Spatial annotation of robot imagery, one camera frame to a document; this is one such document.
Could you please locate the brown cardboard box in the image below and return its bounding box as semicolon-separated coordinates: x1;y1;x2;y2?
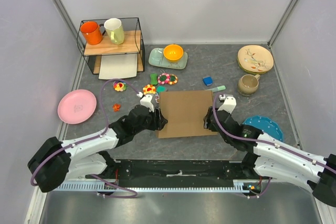
156;90;217;138

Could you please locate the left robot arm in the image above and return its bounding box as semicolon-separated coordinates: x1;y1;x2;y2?
28;105;167;193

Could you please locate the pale green mug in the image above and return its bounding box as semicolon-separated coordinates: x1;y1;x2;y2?
104;18;124;45

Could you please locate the pink plate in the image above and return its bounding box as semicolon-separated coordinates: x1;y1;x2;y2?
57;89;97;124

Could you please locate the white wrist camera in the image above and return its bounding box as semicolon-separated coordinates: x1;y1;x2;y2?
136;92;157;112
217;94;237;114

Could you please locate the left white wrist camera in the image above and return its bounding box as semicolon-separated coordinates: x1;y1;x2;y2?
136;92;157;112

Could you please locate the brown ceramic cup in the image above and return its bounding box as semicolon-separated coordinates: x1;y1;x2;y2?
237;74;260;96

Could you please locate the rainbow flower toy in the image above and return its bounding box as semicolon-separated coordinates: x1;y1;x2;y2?
113;81;128;92

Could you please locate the orange mug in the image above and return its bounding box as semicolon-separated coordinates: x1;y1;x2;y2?
80;21;103;45

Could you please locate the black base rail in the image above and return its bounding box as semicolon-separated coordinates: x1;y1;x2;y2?
98;159;259;188

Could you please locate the black wire wooden shelf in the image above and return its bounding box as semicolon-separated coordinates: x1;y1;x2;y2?
76;17;145;75

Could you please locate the pale green tray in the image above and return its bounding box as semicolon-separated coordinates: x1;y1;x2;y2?
149;48;188;70

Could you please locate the orange yellow flower toy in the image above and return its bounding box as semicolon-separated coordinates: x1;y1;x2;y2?
143;84;156;95

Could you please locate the beige floral plate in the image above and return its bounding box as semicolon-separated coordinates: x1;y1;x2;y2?
237;45;274;64

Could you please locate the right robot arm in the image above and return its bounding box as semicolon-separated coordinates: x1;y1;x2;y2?
204;106;335;207

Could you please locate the orange bowl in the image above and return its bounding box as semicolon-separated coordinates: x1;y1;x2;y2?
163;44;184;62

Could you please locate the small orange red toy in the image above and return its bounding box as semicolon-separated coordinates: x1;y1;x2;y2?
112;104;121;112

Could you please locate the green bone toy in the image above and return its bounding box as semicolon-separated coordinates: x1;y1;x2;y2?
150;73;158;86

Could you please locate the pale green stick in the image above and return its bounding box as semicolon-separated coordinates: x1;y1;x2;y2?
211;86;226;92

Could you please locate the green plate under floral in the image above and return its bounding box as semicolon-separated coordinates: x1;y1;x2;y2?
237;59;274;74

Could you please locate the green double flower toy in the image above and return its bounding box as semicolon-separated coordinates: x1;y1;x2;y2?
158;73;178;85

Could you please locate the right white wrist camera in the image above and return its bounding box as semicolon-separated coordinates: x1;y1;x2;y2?
217;94;237;114

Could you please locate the blue small box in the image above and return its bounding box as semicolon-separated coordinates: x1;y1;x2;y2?
202;76;213;86

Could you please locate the blue polka dot plate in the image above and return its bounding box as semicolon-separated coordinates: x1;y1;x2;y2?
243;115;284;142

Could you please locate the teal square sponge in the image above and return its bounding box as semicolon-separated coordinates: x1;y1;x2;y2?
156;86;167;93

